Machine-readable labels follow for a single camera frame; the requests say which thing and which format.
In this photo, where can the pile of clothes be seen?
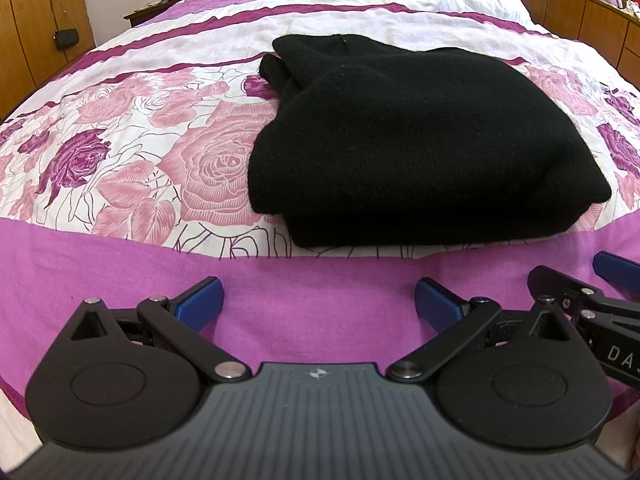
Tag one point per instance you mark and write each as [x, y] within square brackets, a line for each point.
[622, 4]

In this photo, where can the dark wooden nightstand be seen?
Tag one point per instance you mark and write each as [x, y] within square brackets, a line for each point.
[147, 10]

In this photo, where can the wooden dresser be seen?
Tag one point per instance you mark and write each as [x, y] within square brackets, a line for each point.
[590, 25]

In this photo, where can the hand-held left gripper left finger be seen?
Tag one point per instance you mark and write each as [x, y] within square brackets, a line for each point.
[200, 302]

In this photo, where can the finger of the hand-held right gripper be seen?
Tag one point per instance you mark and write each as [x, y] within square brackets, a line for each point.
[550, 280]
[617, 267]

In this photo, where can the small black pouch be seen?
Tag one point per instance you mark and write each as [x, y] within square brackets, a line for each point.
[66, 39]

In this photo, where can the wooden wardrobe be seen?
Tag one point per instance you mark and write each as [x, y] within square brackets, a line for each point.
[35, 20]

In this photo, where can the black knit sweater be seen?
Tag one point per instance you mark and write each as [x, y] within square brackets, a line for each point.
[410, 150]

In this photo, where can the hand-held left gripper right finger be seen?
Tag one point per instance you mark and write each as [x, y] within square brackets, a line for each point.
[440, 302]

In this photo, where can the floral purple bed cover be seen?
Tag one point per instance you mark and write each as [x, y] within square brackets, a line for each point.
[175, 110]

